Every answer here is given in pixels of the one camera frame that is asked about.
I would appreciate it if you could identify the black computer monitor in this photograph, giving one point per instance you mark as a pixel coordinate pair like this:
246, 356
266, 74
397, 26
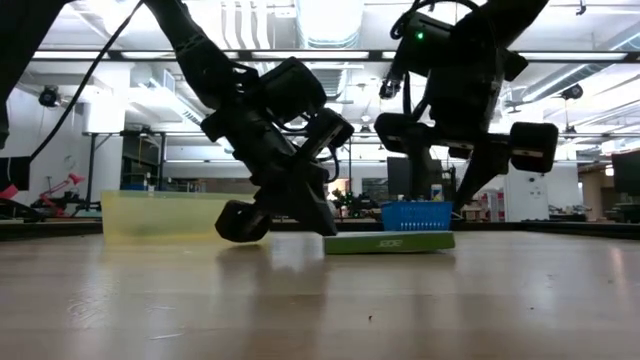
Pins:
398, 175

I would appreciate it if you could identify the blue plastic slotted basket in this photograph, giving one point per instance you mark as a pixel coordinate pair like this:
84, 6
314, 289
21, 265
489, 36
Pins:
417, 217

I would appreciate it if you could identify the white blue-labelled container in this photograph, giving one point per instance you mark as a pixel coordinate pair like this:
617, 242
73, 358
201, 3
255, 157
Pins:
436, 192

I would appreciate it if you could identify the white building pillar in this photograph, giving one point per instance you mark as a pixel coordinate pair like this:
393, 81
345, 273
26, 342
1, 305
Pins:
525, 200

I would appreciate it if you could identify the silver ceiling ventilation duct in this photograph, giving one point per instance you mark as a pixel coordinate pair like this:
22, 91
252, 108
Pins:
327, 25

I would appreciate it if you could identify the black overhead frame bar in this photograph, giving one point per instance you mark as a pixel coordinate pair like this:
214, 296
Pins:
100, 55

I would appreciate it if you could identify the black background frame stand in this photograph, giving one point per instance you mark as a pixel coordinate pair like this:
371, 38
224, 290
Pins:
92, 170
349, 167

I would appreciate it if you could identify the black wall screen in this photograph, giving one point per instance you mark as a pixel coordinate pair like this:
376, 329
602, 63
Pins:
17, 173

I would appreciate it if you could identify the yellow translucent plastic bin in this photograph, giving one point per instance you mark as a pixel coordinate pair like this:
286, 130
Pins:
150, 215

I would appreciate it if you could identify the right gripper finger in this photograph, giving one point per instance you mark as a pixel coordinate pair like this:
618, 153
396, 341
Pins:
422, 175
482, 167

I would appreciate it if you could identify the black table edge rail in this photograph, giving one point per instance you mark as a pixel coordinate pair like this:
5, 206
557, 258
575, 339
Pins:
50, 227

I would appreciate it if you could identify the green-edged box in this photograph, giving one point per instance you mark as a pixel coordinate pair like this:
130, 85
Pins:
390, 243

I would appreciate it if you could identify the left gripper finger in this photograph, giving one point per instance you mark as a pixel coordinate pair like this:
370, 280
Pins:
317, 195
287, 207

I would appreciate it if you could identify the black ceiling spotlight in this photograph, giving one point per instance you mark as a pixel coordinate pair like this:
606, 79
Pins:
572, 91
49, 96

